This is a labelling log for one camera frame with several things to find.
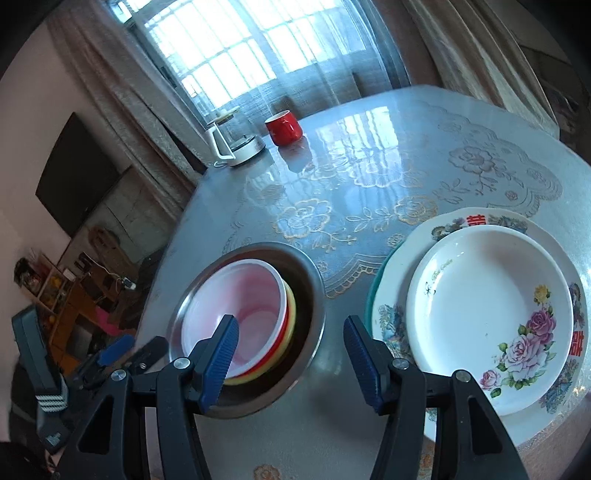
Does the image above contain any large steel bowl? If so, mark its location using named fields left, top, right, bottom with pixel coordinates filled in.
left=167, top=242, right=325, bottom=419

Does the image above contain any yellow bowl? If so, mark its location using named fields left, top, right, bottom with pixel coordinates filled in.
left=223, top=282, right=297, bottom=386

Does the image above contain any red plastic bowl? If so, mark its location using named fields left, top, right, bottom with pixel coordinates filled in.
left=180, top=259, right=287, bottom=379

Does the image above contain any white plate with roses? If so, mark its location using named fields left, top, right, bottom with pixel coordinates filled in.
left=406, top=225, right=574, bottom=416

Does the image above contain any teal plate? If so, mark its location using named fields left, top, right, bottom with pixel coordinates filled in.
left=362, top=239, right=408, bottom=333

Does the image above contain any black television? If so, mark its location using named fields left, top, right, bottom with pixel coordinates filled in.
left=35, top=113, right=120, bottom=237

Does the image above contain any large floral rimmed plate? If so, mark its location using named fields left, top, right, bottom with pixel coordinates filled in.
left=370, top=206, right=591, bottom=449

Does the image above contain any white glass electric kettle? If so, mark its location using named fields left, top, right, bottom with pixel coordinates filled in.
left=205, top=106, right=266, bottom=168

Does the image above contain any lace tablecloth with clear cover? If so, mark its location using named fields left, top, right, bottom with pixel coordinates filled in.
left=139, top=86, right=590, bottom=479

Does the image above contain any red mug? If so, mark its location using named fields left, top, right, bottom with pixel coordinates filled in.
left=264, top=110, right=304, bottom=147

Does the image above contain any sheer window curtain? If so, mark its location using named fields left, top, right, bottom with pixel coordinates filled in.
left=107, top=0, right=410, bottom=131

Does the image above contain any beige curtain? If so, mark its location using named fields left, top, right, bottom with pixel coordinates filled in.
left=368, top=0, right=562, bottom=139

